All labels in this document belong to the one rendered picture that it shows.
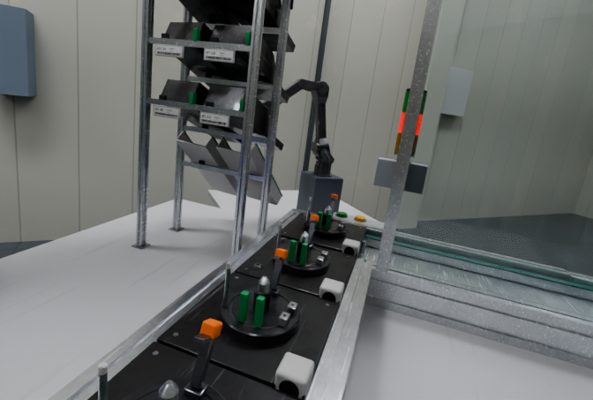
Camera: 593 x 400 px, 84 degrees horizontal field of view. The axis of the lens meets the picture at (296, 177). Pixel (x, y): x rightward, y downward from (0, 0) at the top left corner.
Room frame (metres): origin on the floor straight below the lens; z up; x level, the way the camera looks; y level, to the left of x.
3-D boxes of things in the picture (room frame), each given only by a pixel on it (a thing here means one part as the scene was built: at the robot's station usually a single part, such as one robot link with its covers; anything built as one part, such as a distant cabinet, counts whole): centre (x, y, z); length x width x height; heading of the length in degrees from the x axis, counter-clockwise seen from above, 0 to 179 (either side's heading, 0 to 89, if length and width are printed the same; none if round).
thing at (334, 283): (0.76, -0.04, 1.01); 0.24 x 0.24 x 0.13; 73
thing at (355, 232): (1.00, -0.11, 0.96); 0.24 x 0.24 x 0.02; 73
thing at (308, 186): (1.45, -0.11, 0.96); 0.14 x 0.14 x 0.20; 27
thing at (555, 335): (0.89, -0.39, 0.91); 0.84 x 0.28 x 0.10; 73
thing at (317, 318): (0.52, 0.03, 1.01); 0.24 x 0.24 x 0.13; 73
